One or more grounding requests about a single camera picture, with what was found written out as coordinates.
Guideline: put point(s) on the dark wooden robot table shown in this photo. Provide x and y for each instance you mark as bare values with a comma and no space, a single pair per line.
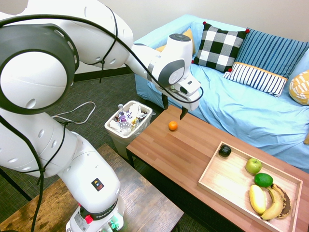
144,193

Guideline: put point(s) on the reddish wooden coffee table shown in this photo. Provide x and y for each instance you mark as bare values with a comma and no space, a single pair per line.
169,149

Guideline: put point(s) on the navy white striped cushion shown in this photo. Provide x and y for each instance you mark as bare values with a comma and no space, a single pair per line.
256,78

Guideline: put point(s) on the black white checked cushion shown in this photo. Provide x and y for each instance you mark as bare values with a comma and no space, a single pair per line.
217,48

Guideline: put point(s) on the white trash bin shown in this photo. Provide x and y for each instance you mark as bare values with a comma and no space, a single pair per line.
120,145

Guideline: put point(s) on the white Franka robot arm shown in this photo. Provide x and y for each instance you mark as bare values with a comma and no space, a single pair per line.
36,79

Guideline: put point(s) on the clear plastic bottle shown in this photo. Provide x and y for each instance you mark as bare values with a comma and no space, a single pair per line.
123,120

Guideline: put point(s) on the crumpled white paper trash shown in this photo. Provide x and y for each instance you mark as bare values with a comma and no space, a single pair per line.
134,110

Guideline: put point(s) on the yellow white patterned cushion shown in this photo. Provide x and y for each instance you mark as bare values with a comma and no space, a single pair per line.
300,88

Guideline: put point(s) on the light wooden tray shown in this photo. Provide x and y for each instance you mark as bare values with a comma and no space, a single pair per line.
224,178

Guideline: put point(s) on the green apple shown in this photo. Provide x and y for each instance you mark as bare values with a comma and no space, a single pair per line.
253,166

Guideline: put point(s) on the green lime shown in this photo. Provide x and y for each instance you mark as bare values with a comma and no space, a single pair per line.
263,180

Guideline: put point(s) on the dark avocado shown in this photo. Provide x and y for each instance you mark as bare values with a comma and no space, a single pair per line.
224,151

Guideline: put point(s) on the orange tangerine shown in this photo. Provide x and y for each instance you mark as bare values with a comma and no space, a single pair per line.
172,126

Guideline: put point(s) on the blue striped cushion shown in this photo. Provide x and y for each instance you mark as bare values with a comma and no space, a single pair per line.
270,55

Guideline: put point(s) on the sofa with light blue cover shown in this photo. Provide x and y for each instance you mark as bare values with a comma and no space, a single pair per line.
241,108

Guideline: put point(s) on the small tan wooden object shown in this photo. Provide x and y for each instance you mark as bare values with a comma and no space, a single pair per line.
307,139

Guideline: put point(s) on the long yellow banana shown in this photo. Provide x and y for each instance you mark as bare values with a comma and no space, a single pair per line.
275,207

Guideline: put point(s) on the short plump yellow banana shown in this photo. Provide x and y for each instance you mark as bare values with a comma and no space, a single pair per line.
257,199

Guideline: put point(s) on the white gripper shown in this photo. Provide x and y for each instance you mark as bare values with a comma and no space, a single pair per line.
190,96

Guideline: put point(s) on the brown overripe banana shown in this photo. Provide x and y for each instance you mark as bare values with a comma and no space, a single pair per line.
287,201

